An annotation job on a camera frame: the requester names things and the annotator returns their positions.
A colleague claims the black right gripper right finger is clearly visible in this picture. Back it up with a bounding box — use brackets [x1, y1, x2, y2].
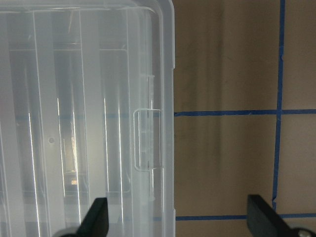
[247, 195, 316, 237]

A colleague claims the clear plastic box lid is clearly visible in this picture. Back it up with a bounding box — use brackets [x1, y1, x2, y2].
[0, 0, 175, 237]

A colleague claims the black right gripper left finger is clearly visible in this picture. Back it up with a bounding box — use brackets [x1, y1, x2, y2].
[53, 197, 109, 237]

